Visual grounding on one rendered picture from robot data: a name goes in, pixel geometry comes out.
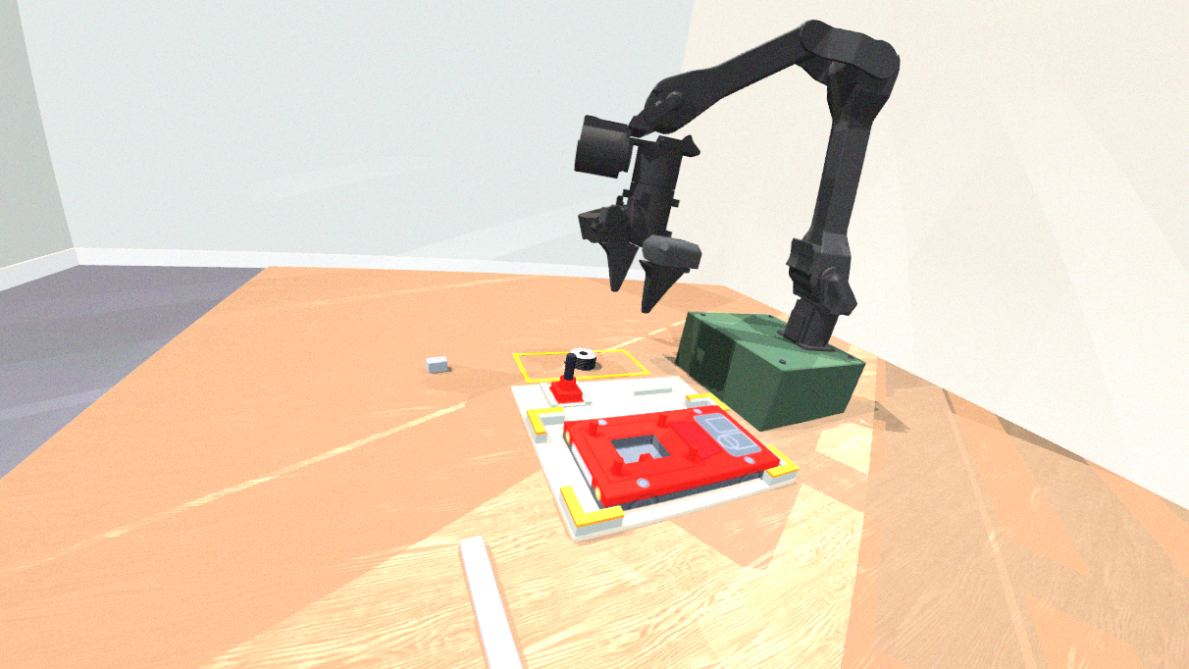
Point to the white flat bar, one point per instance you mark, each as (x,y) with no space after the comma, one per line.
(495,632)

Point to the black wheel with grey hub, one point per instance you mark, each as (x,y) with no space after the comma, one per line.
(585,358)

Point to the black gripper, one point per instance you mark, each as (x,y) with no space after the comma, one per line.
(668,259)

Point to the yellow rectangular outline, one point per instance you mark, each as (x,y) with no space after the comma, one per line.
(578,378)

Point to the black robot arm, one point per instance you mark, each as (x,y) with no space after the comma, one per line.
(860,73)

